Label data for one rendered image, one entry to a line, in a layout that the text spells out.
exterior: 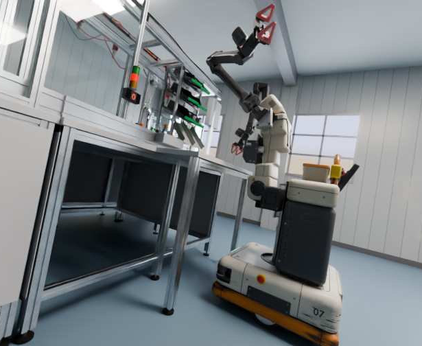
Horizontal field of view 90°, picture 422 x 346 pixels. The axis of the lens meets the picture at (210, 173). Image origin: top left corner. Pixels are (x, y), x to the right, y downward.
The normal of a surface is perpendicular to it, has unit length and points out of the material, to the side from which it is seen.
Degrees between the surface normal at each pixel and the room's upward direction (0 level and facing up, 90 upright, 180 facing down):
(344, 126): 90
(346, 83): 90
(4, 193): 90
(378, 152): 90
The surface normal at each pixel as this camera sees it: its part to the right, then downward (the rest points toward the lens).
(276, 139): -0.48, -0.12
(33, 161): 0.87, 0.14
